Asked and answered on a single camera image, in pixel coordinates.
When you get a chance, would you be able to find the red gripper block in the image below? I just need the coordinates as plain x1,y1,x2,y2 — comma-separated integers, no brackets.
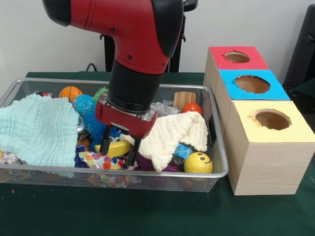
95,99,158,167

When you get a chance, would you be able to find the colourful polka dot cloth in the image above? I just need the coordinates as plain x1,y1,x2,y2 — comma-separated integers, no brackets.
78,150,139,171

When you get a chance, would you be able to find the silver mesh bin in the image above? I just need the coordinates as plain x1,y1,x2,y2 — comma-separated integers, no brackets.
0,78,229,194

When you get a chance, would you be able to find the wooden box with three holes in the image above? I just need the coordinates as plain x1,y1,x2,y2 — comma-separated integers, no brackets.
203,45,315,196

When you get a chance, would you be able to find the yellow banana toy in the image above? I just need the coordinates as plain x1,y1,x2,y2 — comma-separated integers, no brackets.
94,139,132,158

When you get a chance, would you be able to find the blue spiky rubber ball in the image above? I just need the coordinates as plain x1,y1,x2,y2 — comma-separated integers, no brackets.
82,105,122,146

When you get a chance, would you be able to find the cream muslin cloth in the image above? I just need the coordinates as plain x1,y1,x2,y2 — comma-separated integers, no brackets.
120,110,209,173

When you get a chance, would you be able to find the green spiky rubber toy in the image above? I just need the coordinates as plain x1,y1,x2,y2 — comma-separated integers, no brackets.
93,86,109,100

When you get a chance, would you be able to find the orange basketball toy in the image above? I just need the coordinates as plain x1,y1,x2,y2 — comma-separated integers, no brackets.
59,86,84,103

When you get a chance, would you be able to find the yellow smiley face ball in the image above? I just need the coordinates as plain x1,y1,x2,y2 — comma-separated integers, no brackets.
184,151,214,174

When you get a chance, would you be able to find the red orange ball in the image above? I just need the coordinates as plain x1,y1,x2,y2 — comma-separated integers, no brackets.
182,103,203,116

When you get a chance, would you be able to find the mint green muslin cloth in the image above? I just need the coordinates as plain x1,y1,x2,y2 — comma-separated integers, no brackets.
0,94,81,168

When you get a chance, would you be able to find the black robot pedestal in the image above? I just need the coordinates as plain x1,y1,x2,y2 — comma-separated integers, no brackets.
99,0,199,73

